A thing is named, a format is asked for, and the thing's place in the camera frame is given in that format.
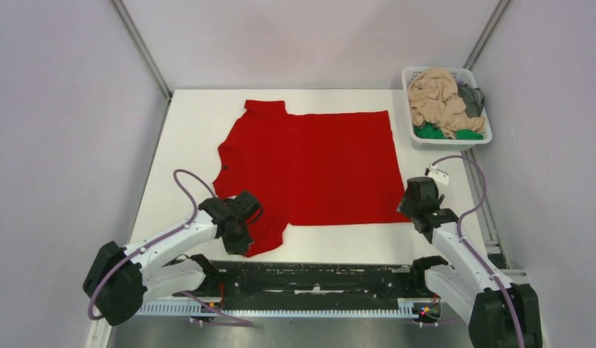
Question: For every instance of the red t shirt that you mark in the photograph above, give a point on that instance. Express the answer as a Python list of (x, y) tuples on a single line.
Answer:
[(310, 170)]

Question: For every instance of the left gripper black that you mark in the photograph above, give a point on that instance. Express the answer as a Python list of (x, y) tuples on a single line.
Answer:
[(242, 246)]

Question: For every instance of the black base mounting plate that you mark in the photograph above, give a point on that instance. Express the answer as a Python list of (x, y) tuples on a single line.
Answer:
[(312, 286)]

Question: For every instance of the beige t shirt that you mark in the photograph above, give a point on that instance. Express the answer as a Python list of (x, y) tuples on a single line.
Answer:
[(433, 98)]

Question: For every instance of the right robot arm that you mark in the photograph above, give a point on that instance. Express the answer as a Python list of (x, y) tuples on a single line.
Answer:
[(497, 311)]

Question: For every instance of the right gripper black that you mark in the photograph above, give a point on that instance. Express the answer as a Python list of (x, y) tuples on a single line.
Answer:
[(404, 206)]

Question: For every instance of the green t shirt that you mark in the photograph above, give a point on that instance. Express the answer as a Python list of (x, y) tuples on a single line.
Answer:
[(430, 131)]

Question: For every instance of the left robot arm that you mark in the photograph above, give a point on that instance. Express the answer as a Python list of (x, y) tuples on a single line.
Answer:
[(124, 278)]

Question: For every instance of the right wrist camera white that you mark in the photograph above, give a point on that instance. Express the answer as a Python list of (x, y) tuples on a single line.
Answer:
[(437, 175)]

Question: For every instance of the grey t shirt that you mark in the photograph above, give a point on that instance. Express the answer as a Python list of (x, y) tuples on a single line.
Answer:
[(473, 99)]

